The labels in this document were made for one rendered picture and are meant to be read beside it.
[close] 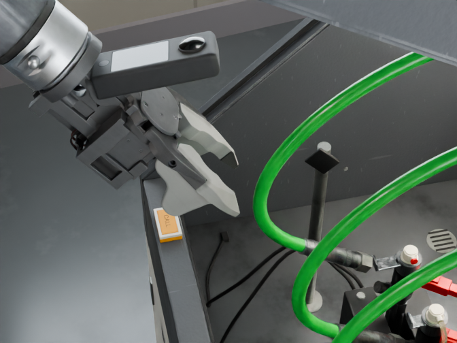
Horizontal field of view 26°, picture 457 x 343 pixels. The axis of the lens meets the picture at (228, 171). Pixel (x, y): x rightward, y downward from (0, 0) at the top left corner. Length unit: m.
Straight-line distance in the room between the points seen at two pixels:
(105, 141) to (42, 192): 1.76
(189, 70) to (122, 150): 0.10
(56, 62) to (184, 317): 0.48
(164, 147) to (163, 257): 0.43
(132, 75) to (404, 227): 0.71
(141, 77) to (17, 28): 0.12
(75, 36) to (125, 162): 0.13
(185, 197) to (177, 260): 0.37
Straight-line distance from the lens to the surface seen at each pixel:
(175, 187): 0.92
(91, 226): 2.56
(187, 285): 1.27
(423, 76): 1.38
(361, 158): 1.46
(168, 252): 1.30
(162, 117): 0.91
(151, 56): 0.89
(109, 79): 0.88
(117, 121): 0.89
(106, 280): 2.46
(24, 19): 0.86
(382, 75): 0.89
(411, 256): 1.11
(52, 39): 0.86
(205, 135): 0.97
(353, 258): 1.08
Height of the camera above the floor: 1.99
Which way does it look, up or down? 48 degrees down
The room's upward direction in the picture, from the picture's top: straight up
